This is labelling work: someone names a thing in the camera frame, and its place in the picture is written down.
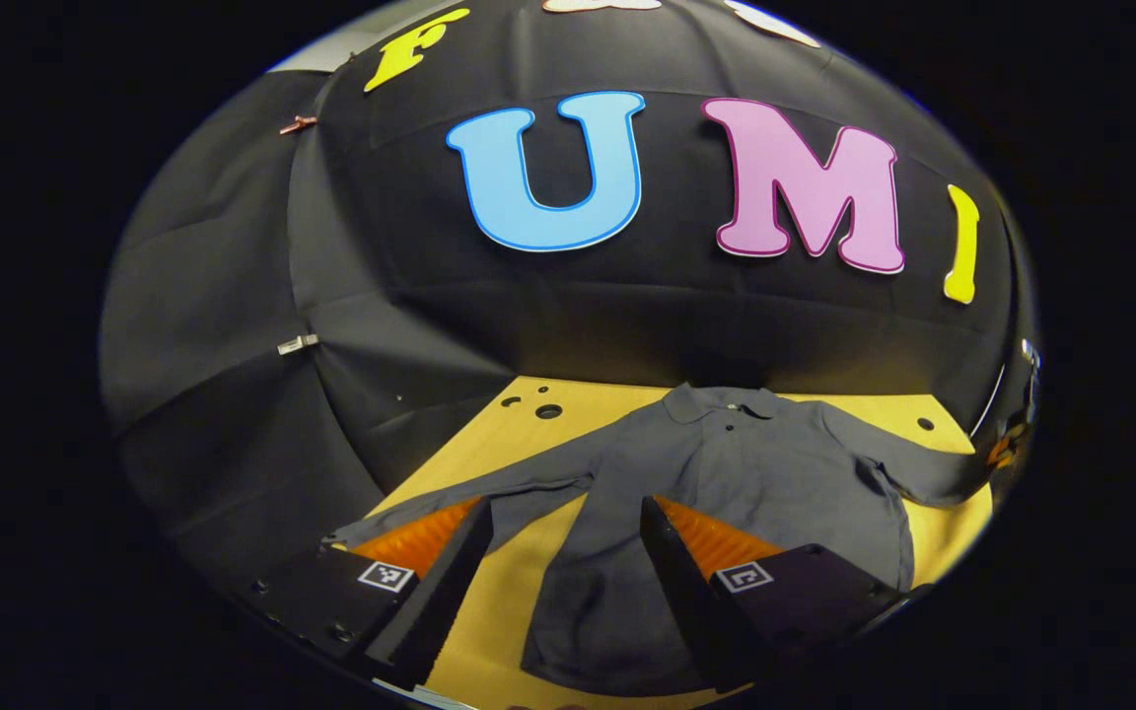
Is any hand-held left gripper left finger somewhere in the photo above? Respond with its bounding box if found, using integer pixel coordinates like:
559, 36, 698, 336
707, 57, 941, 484
252, 496, 495, 691

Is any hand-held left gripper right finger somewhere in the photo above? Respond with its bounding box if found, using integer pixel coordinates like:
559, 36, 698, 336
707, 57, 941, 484
639, 495, 924, 696

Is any grey button-up shirt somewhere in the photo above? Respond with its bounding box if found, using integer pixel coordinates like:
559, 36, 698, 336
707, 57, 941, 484
321, 383, 998, 696

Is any black backdrop cloth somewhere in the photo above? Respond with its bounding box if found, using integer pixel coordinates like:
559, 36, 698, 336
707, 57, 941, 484
100, 0, 1040, 583

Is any white cable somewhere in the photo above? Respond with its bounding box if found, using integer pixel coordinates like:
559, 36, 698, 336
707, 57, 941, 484
969, 363, 1007, 438

